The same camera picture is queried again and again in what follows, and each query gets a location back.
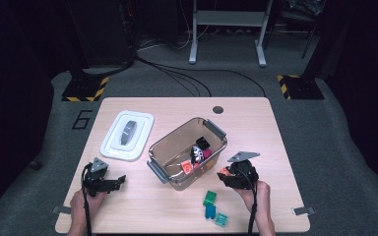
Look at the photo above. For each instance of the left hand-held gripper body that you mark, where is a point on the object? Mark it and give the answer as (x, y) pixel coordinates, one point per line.
(95, 185)

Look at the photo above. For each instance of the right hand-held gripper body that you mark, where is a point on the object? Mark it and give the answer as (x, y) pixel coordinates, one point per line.
(242, 177)

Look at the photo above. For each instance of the salmon building brick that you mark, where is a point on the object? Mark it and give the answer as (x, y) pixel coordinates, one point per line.
(224, 171)

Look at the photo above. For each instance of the green building block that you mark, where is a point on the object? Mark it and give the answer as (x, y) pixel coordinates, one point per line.
(209, 198)

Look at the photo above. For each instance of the magenta building block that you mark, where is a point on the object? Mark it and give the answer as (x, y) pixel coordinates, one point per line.
(207, 153)

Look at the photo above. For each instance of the red building block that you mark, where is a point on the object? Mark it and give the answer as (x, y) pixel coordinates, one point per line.
(198, 165)

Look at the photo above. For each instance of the blue building block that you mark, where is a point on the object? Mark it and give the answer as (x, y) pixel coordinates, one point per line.
(210, 211)

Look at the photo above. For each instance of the white toy car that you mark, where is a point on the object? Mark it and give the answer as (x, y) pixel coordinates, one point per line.
(196, 154)

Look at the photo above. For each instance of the black building block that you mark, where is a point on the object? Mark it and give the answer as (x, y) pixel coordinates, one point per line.
(202, 142)

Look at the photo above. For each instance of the teal square building block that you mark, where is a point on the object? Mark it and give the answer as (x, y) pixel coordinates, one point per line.
(221, 220)

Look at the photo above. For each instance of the orange building block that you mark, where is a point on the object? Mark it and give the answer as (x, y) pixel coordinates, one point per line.
(187, 166)

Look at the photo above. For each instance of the brown translucent storage box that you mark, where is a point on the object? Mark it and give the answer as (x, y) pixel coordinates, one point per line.
(170, 150)

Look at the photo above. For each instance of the person's left hand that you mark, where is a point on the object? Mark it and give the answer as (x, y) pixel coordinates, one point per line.
(78, 206)

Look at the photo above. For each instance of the person's right hand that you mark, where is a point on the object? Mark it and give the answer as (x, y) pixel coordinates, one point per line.
(259, 200)

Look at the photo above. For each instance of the small black floor object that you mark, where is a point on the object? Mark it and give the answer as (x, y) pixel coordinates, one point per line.
(35, 165)

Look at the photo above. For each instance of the white metal stand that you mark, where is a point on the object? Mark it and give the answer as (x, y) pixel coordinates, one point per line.
(229, 18)

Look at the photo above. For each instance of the dark cabinet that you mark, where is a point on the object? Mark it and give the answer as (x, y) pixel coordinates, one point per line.
(105, 29)

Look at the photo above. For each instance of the dark cluttered metal stand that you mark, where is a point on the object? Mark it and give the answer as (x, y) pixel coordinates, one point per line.
(303, 13)

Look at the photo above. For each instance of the yellow-black striped base plate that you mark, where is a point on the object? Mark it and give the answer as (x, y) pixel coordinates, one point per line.
(303, 88)
(83, 88)

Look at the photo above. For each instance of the black stand post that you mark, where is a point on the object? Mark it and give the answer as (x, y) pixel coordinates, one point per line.
(321, 42)
(75, 49)

